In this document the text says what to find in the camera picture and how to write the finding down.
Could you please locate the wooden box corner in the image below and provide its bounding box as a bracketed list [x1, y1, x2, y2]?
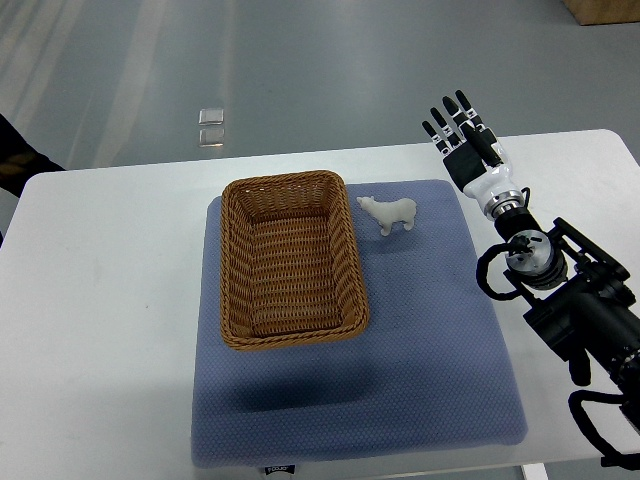
[564, 0, 639, 26]

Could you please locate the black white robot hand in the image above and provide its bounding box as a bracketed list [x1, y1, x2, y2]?
[422, 90, 524, 220]

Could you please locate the blue fabric mat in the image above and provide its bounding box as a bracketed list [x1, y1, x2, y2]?
[191, 180, 527, 468]

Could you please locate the clear floor marker upper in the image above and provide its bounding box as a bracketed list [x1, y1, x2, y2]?
[198, 107, 224, 125]

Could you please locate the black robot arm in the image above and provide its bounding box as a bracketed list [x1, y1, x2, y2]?
[476, 190, 639, 471]

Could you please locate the black cable loop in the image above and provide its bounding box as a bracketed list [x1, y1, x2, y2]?
[475, 243, 526, 301]

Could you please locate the white bear figurine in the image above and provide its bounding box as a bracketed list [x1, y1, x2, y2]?
[356, 196, 417, 237]

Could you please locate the brown wicker basket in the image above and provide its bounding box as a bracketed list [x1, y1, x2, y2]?
[220, 170, 370, 351]

